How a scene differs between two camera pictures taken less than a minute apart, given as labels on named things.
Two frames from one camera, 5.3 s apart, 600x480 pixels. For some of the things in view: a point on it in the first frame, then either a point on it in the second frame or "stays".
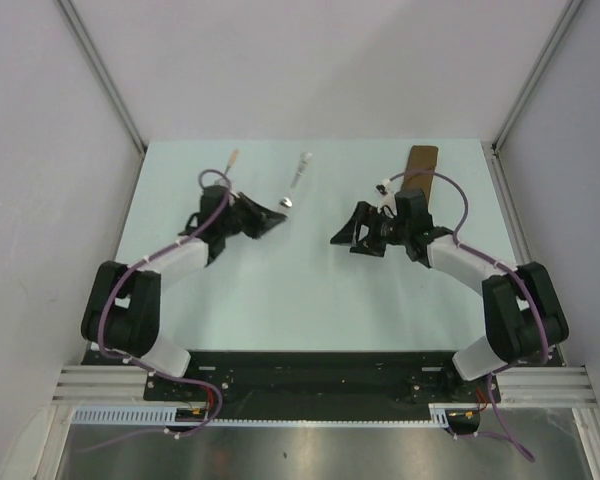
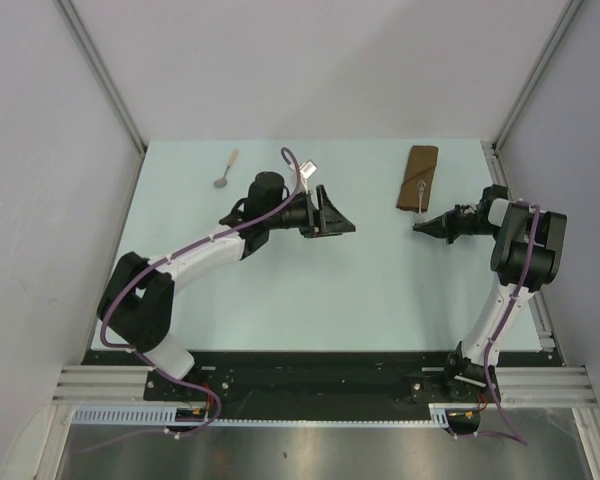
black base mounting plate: x=319 y=384 stays
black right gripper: x=350 y=233 -> x=441 y=226
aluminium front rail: x=518 y=385 stays
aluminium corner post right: x=491 y=148 stays
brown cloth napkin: x=421 y=157 stays
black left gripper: x=261 y=219 -> x=331 y=222
